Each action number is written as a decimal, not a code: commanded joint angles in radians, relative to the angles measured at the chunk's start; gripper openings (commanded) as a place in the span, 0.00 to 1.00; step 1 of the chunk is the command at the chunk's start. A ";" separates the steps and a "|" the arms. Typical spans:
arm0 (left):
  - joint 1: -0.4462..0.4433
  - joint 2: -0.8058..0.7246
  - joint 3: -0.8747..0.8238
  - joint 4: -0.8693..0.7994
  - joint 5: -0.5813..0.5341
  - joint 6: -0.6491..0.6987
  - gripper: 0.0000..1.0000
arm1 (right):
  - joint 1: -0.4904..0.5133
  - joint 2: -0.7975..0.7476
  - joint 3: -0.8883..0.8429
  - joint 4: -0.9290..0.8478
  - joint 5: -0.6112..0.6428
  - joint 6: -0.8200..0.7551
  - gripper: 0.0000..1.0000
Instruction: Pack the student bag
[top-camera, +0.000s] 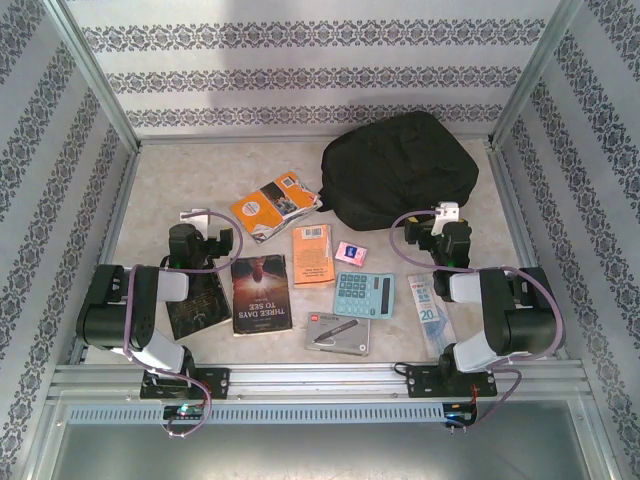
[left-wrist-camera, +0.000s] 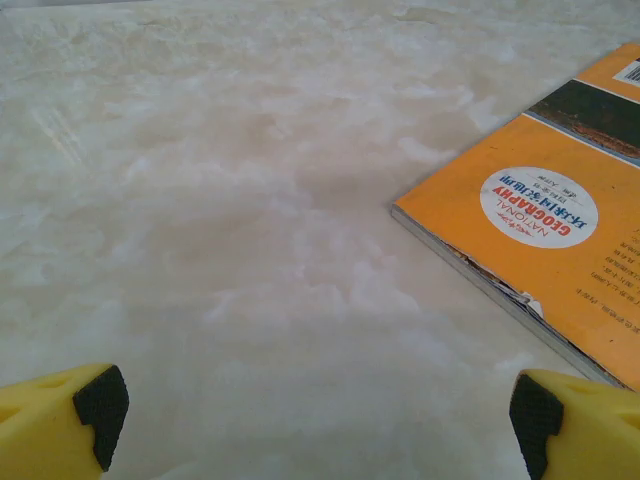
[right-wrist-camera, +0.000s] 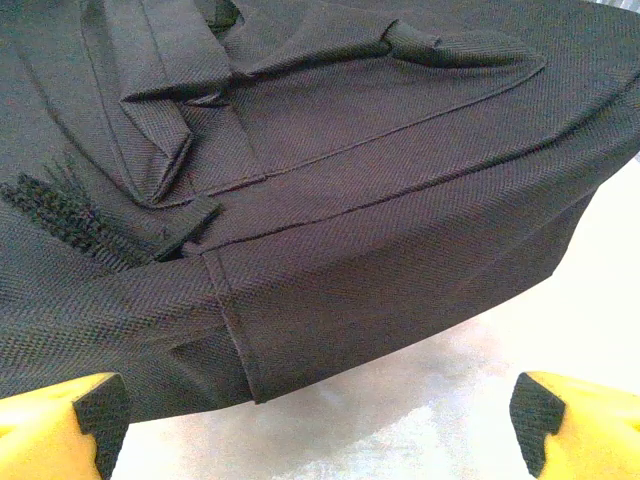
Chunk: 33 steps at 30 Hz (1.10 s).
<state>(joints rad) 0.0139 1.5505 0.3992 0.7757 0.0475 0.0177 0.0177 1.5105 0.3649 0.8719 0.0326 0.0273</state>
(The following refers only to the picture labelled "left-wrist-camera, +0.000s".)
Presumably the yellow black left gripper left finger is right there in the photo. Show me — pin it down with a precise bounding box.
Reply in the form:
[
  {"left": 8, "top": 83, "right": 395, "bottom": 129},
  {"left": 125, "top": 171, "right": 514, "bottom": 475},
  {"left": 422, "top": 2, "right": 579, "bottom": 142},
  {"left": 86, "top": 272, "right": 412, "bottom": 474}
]
[{"left": 0, "top": 363, "right": 130, "bottom": 480}]

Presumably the orange National Geography magazine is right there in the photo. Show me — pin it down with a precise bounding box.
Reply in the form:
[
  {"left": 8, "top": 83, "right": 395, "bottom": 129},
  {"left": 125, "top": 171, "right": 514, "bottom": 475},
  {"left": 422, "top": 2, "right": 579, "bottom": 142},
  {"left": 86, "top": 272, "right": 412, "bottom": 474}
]
[{"left": 390, "top": 42, "right": 640, "bottom": 392}]

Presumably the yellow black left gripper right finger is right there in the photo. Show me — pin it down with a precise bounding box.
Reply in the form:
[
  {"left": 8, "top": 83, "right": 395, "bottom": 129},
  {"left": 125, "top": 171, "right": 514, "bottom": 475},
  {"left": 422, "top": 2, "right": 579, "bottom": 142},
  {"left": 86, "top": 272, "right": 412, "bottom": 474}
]
[{"left": 508, "top": 368, "right": 640, "bottom": 480}]

